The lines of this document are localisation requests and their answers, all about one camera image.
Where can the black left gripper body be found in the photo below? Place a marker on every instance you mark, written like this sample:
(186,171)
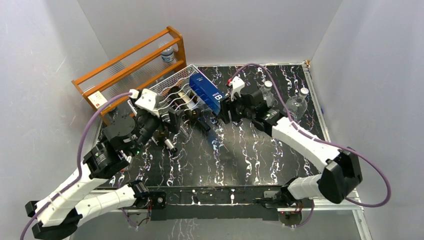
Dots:
(156,123)

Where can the white wire wine rack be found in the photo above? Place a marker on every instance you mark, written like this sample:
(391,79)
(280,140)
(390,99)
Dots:
(180,79)

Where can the pack of coloured markers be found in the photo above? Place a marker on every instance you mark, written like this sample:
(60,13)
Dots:
(128,158)

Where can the white green small box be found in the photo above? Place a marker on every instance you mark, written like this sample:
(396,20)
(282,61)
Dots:
(97,99)

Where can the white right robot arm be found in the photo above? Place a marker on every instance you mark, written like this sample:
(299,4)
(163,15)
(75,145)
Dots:
(339,170)

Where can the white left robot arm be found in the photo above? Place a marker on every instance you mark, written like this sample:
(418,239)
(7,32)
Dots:
(59,215)

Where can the orange wooden shelf rack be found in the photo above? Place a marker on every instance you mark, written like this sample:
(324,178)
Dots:
(137,68)

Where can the dark green tall wine bottle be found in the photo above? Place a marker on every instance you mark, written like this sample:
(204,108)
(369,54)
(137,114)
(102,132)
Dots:
(187,101)

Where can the green wine bottle grey foil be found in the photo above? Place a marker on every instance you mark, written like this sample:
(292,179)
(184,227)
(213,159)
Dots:
(161,137)

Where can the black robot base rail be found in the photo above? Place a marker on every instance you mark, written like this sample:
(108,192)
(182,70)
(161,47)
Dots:
(223,202)

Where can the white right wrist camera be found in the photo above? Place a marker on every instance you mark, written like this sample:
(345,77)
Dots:
(236,84)

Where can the round clear bottle white cap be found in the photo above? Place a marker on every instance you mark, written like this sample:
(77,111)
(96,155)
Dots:
(267,94)

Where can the large clear bottle white cap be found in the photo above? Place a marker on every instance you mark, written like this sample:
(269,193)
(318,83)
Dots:
(297,104)

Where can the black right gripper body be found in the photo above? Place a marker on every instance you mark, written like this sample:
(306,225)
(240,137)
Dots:
(237,110)

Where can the blue white round jar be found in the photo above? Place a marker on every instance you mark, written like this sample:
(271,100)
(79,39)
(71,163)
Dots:
(167,55)

